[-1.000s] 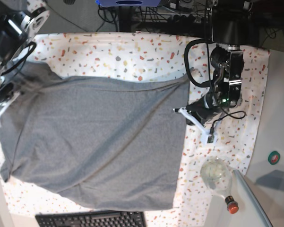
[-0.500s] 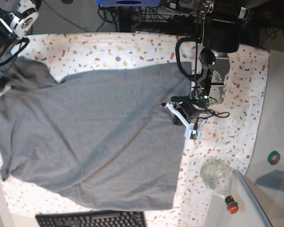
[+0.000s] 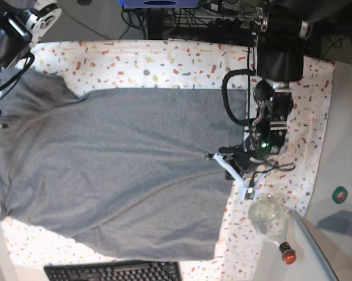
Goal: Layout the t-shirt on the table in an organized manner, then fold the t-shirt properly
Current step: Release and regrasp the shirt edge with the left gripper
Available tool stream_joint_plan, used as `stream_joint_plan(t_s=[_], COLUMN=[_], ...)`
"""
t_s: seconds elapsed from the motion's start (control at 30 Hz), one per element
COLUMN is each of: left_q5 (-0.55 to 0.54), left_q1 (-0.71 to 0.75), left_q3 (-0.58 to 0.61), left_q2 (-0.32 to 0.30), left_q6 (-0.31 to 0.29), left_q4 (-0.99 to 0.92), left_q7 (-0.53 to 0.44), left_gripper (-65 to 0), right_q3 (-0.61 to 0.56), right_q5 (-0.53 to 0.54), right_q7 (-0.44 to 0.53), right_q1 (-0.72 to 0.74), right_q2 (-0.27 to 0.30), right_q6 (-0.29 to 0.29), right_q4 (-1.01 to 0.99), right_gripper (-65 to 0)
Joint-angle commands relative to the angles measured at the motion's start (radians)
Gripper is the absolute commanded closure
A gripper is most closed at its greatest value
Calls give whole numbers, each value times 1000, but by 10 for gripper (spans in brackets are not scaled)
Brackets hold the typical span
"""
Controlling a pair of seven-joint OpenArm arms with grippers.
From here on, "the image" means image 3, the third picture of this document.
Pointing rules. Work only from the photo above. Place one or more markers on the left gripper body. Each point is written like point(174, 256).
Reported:
point(241, 163)

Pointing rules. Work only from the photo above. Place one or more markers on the grey t-shirt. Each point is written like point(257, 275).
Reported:
point(122, 171)

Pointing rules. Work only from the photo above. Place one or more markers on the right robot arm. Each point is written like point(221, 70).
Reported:
point(20, 30)

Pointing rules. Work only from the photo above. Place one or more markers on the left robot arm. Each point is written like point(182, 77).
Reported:
point(276, 48)

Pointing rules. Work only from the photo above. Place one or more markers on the clear bottle with red cap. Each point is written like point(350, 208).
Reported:
point(270, 220)

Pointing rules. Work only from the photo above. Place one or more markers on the green tape roll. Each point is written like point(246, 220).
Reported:
point(339, 195)

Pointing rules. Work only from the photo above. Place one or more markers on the black keyboard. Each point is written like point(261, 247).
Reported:
point(123, 271)

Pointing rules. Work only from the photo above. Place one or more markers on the terrazzo pattern table cloth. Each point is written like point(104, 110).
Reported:
point(187, 65)

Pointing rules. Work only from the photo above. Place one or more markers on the blue box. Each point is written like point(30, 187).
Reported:
point(133, 4)

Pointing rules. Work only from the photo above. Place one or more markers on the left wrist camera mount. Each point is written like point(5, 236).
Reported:
point(247, 180)

